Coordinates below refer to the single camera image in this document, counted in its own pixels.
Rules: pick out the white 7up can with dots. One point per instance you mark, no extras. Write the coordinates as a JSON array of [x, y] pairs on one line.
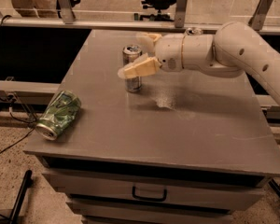
[[194, 31]]

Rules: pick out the black stand leg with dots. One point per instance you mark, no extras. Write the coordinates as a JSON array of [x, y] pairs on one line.
[[12, 216]]

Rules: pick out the grey drawer cabinet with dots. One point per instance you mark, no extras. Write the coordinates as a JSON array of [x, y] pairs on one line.
[[204, 139]]

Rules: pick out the person's leg beige trousers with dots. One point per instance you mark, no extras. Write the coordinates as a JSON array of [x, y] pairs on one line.
[[35, 8]]

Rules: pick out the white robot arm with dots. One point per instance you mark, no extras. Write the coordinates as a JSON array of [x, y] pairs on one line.
[[234, 48]]

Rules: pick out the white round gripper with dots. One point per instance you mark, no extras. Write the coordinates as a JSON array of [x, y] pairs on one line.
[[169, 51]]

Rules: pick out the crushed green soda can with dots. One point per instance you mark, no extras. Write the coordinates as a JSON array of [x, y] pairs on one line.
[[59, 114]]

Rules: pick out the black drawer handle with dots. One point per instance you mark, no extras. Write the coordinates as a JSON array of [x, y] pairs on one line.
[[149, 195]]

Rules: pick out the metal railing frame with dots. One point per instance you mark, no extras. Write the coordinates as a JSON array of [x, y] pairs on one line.
[[115, 14]]

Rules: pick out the silver redbull can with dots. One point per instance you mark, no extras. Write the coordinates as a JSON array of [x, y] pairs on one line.
[[129, 54]]

